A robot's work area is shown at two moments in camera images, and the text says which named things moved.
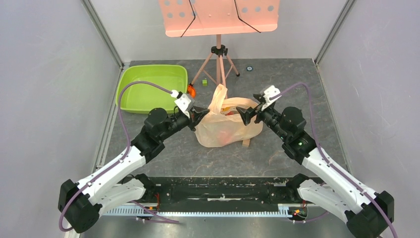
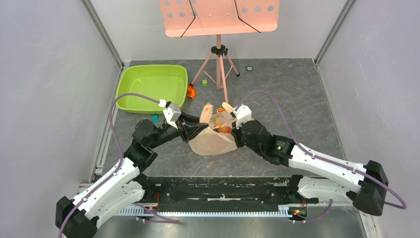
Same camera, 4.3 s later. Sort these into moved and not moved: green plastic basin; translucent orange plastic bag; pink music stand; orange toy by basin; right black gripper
Moved: translucent orange plastic bag; right black gripper
Not moved: pink music stand; orange toy by basin; green plastic basin
